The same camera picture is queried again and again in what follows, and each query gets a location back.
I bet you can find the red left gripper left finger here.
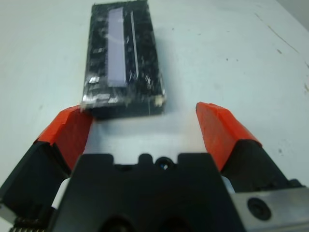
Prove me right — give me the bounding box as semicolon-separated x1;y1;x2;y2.
0;104;94;218

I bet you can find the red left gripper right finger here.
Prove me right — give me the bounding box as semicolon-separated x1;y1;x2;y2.
195;101;304;193

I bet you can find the black glossy box lid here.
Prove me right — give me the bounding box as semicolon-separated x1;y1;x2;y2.
81;0;168;120

